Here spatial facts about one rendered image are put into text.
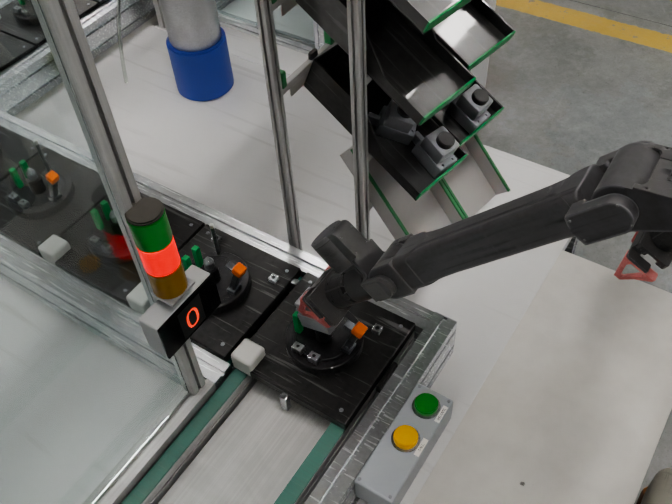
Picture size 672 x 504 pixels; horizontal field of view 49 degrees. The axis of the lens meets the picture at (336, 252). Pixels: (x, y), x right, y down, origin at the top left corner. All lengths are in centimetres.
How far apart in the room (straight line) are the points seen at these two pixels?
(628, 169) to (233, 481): 82
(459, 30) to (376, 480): 75
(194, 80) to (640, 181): 145
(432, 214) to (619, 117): 211
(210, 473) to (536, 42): 297
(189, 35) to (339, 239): 102
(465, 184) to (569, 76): 217
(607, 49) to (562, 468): 277
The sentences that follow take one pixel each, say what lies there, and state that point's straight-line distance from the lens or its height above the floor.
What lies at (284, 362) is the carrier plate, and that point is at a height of 97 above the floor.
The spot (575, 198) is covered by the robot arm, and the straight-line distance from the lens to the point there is 80.
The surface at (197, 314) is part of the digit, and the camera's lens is 113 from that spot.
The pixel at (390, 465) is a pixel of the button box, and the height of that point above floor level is 96.
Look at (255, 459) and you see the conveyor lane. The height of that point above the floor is 92.
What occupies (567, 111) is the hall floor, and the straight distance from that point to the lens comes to 344.
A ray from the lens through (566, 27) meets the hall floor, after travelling 399.
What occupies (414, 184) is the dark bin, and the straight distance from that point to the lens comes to 127.
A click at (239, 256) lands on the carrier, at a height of 97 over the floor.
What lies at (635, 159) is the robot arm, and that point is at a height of 157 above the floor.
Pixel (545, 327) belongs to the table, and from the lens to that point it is 153.
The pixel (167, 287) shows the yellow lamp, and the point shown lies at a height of 129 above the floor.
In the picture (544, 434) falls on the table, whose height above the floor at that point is 86.
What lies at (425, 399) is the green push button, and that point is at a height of 97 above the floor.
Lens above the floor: 208
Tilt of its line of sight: 49 degrees down
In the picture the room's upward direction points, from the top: 4 degrees counter-clockwise
